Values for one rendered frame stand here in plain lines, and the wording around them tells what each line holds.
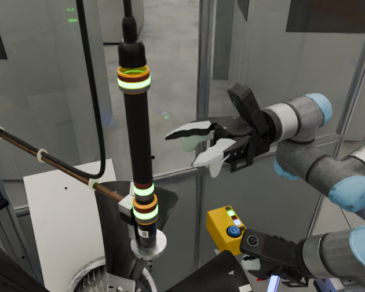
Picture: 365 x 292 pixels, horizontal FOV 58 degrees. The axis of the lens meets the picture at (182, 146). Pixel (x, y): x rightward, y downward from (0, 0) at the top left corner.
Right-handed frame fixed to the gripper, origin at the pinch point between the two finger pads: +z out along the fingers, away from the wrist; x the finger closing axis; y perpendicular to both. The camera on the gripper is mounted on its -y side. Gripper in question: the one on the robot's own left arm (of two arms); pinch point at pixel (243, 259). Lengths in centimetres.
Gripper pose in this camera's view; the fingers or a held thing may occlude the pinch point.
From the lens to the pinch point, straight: 82.5
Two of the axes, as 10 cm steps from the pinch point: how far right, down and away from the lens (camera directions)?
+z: -4.4, 3.6, 8.2
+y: 8.3, 5.1, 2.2
